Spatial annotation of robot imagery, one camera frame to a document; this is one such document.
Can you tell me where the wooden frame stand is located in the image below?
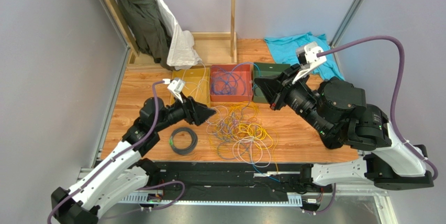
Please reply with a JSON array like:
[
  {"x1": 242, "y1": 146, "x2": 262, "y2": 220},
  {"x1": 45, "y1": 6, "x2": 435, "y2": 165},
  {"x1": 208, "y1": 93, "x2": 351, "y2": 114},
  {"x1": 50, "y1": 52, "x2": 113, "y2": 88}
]
[{"x1": 102, "y1": 0, "x2": 239, "y2": 69}]

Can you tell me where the aluminium frame rail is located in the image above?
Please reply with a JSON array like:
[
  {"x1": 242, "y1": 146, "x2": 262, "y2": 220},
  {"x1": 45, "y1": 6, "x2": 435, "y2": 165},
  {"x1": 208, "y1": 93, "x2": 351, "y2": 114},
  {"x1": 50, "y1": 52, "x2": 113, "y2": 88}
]
[{"x1": 62, "y1": 167, "x2": 398, "y2": 224}]

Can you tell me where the yellow plastic bin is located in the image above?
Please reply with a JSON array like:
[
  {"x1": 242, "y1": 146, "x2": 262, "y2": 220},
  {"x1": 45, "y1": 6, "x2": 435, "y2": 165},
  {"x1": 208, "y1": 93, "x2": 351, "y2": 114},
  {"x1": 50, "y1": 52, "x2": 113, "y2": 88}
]
[{"x1": 172, "y1": 67, "x2": 211, "y2": 107}]

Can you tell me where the black cloth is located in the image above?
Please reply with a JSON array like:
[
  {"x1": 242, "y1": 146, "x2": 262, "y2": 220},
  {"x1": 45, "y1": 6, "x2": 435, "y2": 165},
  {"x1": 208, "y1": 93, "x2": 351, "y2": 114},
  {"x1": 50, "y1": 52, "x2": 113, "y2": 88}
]
[{"x1": 317, "y1": 77, "x2": 343, "y2": 149}]

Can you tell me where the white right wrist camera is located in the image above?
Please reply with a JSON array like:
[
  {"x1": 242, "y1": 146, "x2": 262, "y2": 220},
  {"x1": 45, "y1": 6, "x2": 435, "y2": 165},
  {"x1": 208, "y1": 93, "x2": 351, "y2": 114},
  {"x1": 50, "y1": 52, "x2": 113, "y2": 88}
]
[{"x1": 292, "y1": 42, "x2": 327, "y2": 84}]

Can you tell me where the blue cable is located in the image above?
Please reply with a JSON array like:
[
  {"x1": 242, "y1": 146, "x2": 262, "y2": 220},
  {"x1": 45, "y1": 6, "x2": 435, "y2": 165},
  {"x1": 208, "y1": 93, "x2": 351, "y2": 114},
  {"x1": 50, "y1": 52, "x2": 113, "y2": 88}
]
[
  {"x1": 222, "y1": 62, "x2": 262, "y2": 88},
  {"x1": 210, "y1": 66, "x2": 249, "y2": 97}
]

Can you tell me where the white cable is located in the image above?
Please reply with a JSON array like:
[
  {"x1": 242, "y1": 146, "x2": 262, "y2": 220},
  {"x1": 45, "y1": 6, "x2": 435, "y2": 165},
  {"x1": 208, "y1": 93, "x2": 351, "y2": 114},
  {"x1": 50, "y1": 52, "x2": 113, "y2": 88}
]
[
  {"x1": 181, "y1": 62, "x2": 210, "y2": 103},
  {"x1": 206, "y1": 103, "x2": 272, "y2": 168}
]

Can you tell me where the red plastic bin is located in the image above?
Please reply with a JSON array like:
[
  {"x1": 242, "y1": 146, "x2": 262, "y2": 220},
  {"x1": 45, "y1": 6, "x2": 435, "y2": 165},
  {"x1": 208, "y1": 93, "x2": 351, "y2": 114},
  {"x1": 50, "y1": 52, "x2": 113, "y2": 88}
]
[{"x1": 210, "y1": 63, "x2": 253, "y2": 102}]

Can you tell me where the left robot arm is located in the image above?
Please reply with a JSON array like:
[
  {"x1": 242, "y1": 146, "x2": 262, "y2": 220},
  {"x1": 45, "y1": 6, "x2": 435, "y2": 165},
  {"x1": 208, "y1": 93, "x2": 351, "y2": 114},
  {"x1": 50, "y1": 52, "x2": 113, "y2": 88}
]
[{"x1": 47, "y1": 94, "x2": 216, "y2": 223}]

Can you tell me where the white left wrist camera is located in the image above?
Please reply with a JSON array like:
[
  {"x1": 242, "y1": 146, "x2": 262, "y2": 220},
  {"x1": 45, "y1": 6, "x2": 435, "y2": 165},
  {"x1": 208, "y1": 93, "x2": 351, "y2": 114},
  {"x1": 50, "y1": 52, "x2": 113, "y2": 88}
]
[{"x1": 162, "y1": 77, "x2": 186, "y2": 103}]

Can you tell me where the cyan cloth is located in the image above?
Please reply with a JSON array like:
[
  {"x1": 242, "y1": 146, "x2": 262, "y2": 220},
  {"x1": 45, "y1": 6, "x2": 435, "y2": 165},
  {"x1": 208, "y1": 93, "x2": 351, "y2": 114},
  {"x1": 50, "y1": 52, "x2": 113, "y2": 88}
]
[{"x1": 264, "y1": 32, "x2": 344, "y2": 80}]

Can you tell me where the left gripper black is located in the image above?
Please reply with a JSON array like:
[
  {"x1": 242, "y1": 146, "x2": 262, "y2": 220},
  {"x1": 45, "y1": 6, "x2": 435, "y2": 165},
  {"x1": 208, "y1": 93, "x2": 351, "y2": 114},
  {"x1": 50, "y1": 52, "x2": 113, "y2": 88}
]
[{"x1": 153, "y1": 92, "x2": 216, "y2": 133}]

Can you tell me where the green plastic bin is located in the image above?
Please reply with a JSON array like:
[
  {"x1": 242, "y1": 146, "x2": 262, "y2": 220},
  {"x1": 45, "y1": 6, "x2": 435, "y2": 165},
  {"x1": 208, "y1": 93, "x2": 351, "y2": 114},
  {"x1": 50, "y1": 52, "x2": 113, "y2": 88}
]
[{"x1": 252, "y1": 62, "x2": 291, "y2": 104}]

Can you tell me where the white cloth hanging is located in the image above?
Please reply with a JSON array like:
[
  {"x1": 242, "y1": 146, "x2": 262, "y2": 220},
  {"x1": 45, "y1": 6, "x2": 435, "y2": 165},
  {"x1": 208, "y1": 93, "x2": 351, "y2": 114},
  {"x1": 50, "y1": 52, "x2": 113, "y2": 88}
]
[{"x1": 155, "y1": 0, "x2": 203, "y2": 71}]

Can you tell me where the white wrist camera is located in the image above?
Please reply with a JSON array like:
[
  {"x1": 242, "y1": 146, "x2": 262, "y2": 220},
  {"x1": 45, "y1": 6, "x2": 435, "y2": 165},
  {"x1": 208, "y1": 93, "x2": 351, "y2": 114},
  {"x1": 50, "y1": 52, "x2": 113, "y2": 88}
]
[
  {"x1": 292, "y1": 42, "x2": 327, "y2": 84},
  {"x1": 162, "y1": 77, "x2": 186, "y2": 103}
]

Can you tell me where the grey coiled cable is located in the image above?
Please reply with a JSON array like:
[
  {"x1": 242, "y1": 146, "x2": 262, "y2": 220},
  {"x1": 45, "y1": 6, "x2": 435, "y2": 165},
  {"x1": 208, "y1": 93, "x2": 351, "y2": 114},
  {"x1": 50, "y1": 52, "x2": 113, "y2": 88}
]
[{"x1": 169, "y1": 127, "x2": 198, "y2": 156}]

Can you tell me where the yellow cable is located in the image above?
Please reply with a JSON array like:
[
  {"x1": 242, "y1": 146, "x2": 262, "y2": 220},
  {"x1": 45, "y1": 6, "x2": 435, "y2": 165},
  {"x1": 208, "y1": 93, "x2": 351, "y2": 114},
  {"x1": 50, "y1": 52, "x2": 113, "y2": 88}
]
[{"x1": 207, "y1": 100, "x2": 280, "y2": 174}]

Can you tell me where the olive green cloth hanging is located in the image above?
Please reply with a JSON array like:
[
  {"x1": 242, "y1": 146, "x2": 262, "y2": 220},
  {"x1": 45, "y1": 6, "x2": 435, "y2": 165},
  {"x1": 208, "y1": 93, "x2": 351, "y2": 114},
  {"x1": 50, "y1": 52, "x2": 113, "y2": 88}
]
[{"x1": 117, "y1": 0, "x2": 174, "y2": 70}]

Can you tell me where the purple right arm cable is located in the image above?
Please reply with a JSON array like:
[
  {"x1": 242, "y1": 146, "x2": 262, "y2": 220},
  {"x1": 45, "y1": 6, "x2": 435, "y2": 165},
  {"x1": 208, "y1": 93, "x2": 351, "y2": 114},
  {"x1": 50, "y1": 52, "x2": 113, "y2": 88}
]
[{"x1": 316, "y1": 35, "x2": 439, "y2": 182}]

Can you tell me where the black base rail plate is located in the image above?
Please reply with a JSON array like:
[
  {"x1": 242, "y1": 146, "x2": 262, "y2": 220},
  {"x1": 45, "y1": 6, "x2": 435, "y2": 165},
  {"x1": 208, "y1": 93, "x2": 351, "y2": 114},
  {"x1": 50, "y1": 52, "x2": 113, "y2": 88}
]
[{"x1": 148, "y1": 162, "x2": 333, "y2": 203}]

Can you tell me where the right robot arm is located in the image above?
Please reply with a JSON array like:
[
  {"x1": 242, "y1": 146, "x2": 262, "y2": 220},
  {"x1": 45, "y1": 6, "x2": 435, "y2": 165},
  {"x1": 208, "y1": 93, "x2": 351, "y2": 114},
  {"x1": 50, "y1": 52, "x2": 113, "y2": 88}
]
[{"x1": 254, "y1": 64, "x2": 434, "y2": 191}]

